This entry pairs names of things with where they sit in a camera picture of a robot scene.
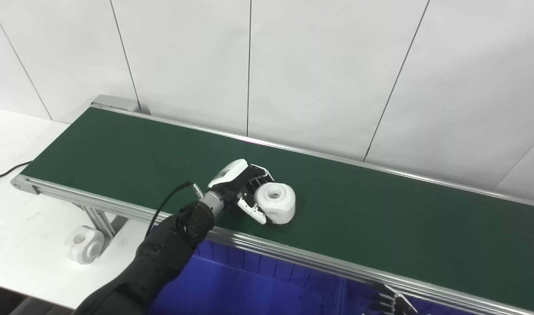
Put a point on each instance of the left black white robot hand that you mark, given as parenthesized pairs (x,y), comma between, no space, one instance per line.
(232,179)

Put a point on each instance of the white cylindrical part with holes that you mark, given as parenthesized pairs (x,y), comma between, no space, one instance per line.
(85,245)
(277,205)

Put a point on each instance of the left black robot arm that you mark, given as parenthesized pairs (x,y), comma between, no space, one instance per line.
(162,262)

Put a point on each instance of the blue plastic bin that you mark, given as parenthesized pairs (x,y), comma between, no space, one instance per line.
(358,302)
(232,288)

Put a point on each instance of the green conveyor belt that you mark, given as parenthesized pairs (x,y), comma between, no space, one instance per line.
(358,218)

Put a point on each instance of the aluminium conveyor support leg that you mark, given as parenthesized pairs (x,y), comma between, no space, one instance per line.
(101,221)

